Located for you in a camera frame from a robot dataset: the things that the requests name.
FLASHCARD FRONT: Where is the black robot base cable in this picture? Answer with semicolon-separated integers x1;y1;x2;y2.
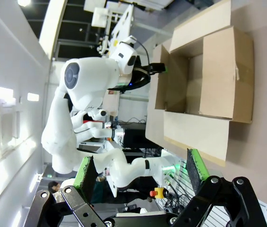
163;172;195;213

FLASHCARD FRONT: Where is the small rectangular ceiling light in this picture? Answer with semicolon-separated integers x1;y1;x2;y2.
26;92;40;102

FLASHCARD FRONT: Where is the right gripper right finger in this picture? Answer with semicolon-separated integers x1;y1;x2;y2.
171;148;267;227

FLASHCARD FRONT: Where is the yellow red emergency stop button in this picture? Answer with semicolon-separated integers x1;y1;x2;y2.
149;186;170;200

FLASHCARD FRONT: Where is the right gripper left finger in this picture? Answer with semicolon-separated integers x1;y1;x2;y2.
26;156;115;227

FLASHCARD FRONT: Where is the black computer case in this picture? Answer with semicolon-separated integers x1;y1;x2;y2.
123;129;146;149

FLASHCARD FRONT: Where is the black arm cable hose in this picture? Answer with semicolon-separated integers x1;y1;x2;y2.
133;39;152;90

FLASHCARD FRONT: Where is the white panel with yellow sticker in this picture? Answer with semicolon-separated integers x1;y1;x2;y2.
111;4;134;57

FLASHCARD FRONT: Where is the dark-haired background person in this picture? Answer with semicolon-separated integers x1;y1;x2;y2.
47;181;61;192

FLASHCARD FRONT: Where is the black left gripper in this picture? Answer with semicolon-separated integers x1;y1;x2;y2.
137;62;169;76

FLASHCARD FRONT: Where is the white ceiling air conditioner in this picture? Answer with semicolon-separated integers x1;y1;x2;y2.
0;101;20;149

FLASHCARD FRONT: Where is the large brown cardboard box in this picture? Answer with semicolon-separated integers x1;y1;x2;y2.
145;0;254;167

